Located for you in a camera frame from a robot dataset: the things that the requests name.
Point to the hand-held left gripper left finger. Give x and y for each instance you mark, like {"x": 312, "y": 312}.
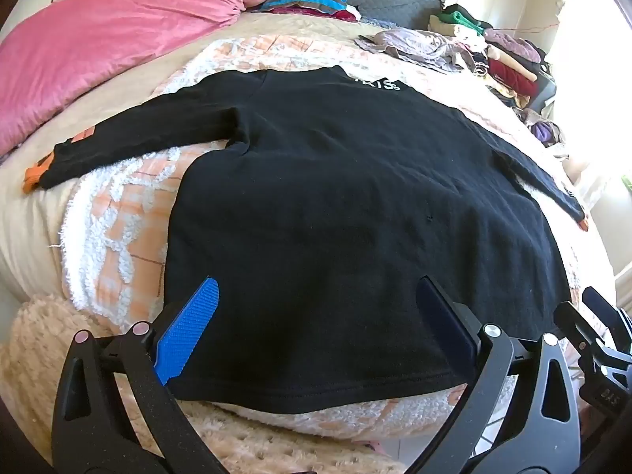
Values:
{"x": 190, "y": 326}

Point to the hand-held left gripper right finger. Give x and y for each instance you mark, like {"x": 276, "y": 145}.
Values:
{"x": 447, "y": 326}

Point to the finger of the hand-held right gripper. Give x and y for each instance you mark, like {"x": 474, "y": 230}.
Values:
{"x": 605, "y": 313}
{"x": 575, "y": 328}

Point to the black long-sleeve sweatshirt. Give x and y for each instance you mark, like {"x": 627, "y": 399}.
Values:
{"x": 321, "y": 207}

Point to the bag with purple clothes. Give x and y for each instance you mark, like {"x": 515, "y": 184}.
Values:
{"x": 545, "y": 133}

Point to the pile of mixed clothes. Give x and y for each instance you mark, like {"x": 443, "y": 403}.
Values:
{"x": 508, "y": 69}

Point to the stack of striped folded clothes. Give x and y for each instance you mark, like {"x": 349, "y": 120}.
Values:
{"x": 306, "y": 0}

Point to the peach and white tufted blanket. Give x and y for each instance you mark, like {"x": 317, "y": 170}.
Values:
{"x": 123, "y": 237}

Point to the fuzzy beige blanket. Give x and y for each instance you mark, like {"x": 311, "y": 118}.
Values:
{"x": 44, "y": 326}

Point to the white curtain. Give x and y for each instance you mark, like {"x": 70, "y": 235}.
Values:
{"x": 592, "y": 108}

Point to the lavender crumpled garment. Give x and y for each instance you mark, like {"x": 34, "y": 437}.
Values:
{"x": 410, "y": 42}

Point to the pink blanket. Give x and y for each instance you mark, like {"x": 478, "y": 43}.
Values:
{"x": 98, "y": 49}

